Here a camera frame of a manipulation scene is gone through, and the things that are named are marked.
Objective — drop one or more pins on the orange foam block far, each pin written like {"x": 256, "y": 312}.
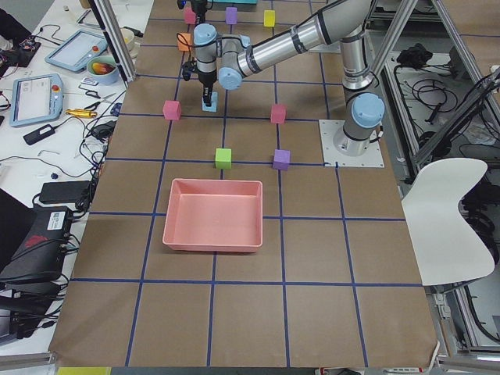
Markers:
{"x": 184, "y": 42}

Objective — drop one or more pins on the teal plastic tray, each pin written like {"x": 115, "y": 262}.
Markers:
{"x": 246, "y": 2}

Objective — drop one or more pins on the purple foam block right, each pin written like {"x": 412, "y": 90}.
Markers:
{"x": 231, "y": 15}

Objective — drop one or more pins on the aluminium frame post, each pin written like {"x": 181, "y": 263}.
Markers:
{"x": 108, "y": 24}

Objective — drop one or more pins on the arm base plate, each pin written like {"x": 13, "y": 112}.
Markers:
{"x": 341, "y": 151}

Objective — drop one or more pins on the black power adapter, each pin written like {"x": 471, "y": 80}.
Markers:
{"x": 63, "y": 192}

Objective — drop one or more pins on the black computer box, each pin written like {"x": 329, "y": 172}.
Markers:
{"x": 32, "y": 243}

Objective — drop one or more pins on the white chair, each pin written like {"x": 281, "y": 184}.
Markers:
{"x": 446, "y": 247}

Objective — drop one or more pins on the green foam block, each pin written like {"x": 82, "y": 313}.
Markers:
{"x": 223, "y": 158}

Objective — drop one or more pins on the purple foam block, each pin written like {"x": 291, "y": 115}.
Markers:
{"x": 231, "y": 15}
{"x": 281, "y": 159}

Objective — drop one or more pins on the light blue foam block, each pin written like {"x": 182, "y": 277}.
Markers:
{"x": 212, "y": 108}

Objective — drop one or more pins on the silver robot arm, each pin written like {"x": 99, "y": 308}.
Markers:
{"x": 228, "y": 59}

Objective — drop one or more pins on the purple foam block left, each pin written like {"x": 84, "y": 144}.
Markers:
{"x": 281, "y": 159}

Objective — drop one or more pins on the teach pendant near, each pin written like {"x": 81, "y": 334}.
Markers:
{"x": 36, "y": 100}

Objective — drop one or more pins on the pink foam block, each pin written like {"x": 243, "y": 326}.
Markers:
{"x": 171, "y": 110}
{"x": 190, "y": 17}
{"x": 278, "y": 113}

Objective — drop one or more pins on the pink foam block right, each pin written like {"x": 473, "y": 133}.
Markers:
{"x": 190, "y": 17}

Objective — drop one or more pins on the pink foam block near left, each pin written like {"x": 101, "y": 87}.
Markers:
{"x": 278, "y": 113}

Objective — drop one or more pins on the teach pendant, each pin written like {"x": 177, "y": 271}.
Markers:
{"x": 36, "y": 100}
{"x": 75, "y": 53}

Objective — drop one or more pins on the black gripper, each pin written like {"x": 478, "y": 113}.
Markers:
{"x": 198, "y": 8}
{"x": 205, "y": 79}

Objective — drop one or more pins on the yellow foam block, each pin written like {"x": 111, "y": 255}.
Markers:
{"x": 269, "y": 18}

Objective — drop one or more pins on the gold screwdriver handle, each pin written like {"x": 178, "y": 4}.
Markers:
{"x": 82, "y": 113}

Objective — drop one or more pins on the teach pendant far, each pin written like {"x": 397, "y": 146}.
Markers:
{"x": 75, "y": 53}

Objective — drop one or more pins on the beige bowl with lemon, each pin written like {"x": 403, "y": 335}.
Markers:
{"x": 128, "y": 38}

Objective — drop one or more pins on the blue bowl with fruit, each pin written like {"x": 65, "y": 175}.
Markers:
{"x": 103, "y": 69}

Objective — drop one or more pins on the pink foam block far left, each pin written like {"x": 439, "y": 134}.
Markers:
{"x": 171, "y": 110}

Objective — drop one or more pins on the pink plastic tray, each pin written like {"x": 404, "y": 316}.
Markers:
{"x": 214, "y": 216}

